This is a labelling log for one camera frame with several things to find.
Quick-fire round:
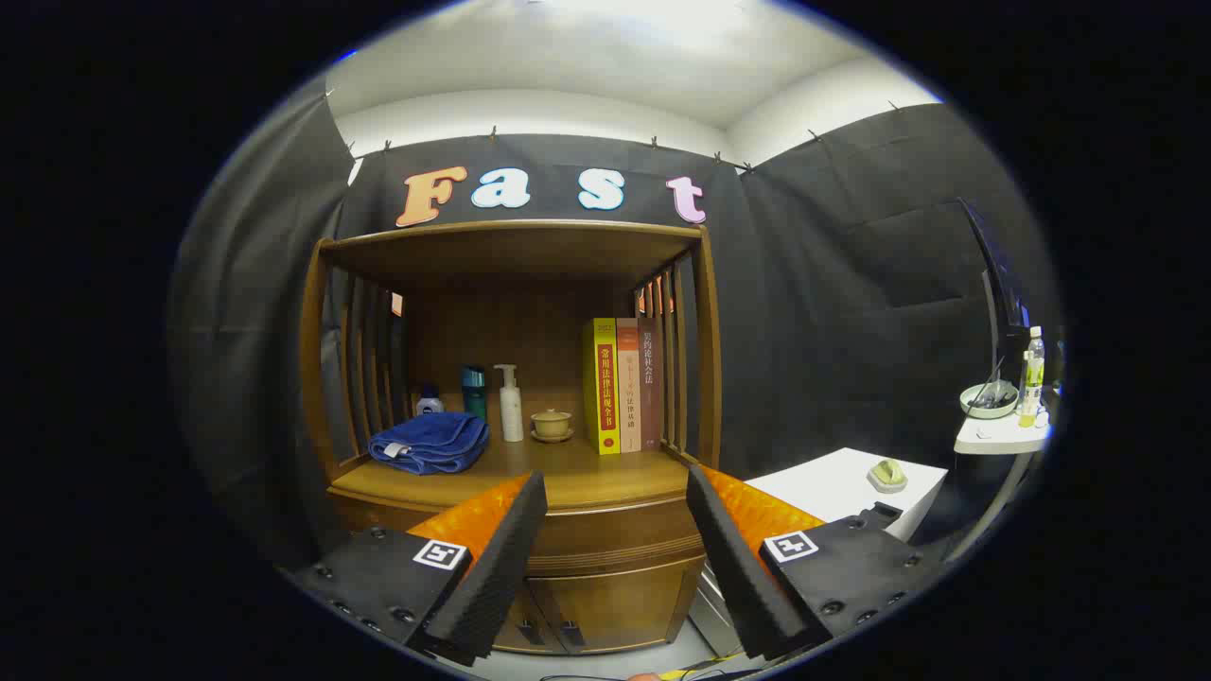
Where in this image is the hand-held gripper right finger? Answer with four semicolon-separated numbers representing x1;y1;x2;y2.
685;463;950;661

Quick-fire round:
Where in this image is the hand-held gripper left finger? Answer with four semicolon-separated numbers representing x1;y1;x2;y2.
284;470;550;668

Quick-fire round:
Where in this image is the wooden drawer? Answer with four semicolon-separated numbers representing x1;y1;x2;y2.
331;492;709;580

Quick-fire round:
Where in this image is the wooden cabinet door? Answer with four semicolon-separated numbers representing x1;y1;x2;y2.
526;558;706;655
492;575;569;655

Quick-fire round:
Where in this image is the wooden countertop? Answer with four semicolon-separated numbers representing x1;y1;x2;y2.
328;430;692;512

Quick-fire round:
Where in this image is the wooden cabinet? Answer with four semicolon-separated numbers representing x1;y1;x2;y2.
299;219;725;655

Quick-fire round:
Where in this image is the white box table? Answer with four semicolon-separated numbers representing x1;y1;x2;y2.
745;447;949;545

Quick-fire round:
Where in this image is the blue folded towel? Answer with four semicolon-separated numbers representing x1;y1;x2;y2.
367;411;491;477

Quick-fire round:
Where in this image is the white pump bottle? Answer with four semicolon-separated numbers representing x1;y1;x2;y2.
493;364;525;444

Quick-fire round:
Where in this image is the brown book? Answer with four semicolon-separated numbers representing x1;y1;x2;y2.
638;317;663;452

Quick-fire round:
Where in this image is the orange and cream book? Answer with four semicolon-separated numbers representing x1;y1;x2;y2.
616;318;642;454

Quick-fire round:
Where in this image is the thick yellow book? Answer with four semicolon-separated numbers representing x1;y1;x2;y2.
583;318;622;456

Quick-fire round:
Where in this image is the white side table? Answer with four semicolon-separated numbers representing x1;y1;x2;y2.
946;407;1056;564

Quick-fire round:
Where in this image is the white bowl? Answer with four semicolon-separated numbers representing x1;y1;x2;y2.
959;380;1021;420

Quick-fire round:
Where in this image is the clear bottle with yellow drink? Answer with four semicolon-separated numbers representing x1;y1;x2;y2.
1019;326;1046;428

